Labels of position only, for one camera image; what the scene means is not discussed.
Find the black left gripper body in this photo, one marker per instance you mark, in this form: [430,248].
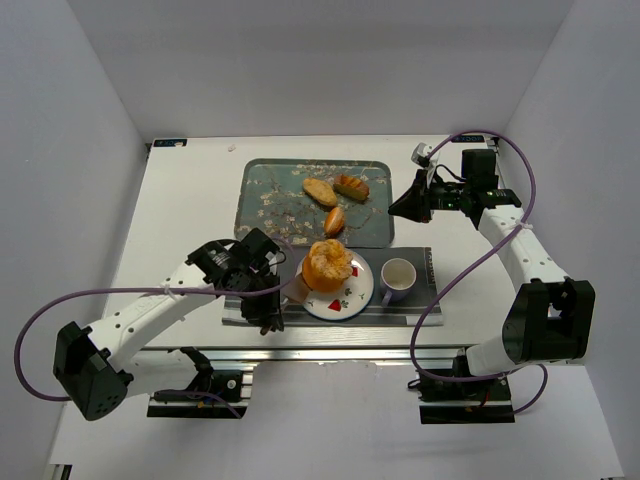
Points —
[265,308]

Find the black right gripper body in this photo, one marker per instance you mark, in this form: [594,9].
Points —
[424,201]

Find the steel cake server wooden handle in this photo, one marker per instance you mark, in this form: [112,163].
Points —
[296,291]

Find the round orange sponge cake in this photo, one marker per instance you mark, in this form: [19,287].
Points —
[327,266]

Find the blossom pattern grey tray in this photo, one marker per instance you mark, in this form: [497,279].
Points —
[272,199]

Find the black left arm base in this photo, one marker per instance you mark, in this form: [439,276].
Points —
[212,392]

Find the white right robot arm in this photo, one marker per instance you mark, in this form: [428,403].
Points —
[551,315]

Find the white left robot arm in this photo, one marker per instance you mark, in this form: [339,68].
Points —
[103,363]

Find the sesame bun bread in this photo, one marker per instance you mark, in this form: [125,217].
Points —
[334,222]

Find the oval flat bread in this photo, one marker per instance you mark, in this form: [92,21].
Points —
[321,191]

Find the blue label right corner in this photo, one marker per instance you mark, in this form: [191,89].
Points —
[468,138]

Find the blue label corner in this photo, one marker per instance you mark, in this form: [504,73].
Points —
[169,143]
[468,138]

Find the sliced baguette piece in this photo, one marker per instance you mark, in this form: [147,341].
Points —
[351,187]

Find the purple ceramic mug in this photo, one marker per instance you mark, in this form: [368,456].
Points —
[397,278]

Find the watermelon pattern white plate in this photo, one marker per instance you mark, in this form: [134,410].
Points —
[347,302]

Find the grey cloth placemat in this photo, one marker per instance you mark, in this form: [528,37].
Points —
[403,313]

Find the blue label left corner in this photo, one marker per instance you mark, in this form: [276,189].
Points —
[169,143]

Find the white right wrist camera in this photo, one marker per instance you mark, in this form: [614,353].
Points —
[426,159]

